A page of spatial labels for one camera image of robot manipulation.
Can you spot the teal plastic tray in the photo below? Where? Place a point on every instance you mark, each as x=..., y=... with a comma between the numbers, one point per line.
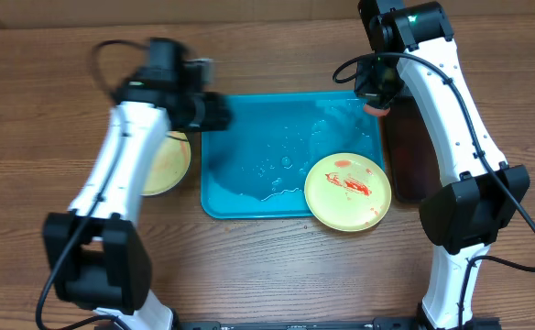
x=257, y=167

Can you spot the yellow-green plate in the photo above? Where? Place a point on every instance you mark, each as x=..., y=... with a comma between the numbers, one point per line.
x=347, y=192
x=170, y=165

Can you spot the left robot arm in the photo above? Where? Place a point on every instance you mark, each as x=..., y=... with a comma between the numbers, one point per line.
x=96, y=258

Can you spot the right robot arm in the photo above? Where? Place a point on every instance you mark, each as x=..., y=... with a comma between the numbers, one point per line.
x=415, y=57

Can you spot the black rectangular tray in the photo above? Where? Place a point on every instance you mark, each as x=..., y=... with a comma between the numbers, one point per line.
x=412, y=158

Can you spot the orange green sponge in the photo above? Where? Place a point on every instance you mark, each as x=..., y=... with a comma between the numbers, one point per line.
x=375, y=111

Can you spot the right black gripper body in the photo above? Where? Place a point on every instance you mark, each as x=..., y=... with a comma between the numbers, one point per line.
x=375, y=92

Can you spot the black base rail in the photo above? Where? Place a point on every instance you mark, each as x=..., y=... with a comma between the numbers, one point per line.
x=379, y=323

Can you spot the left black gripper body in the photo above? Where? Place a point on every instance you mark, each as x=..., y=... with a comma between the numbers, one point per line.
x=203, y=114

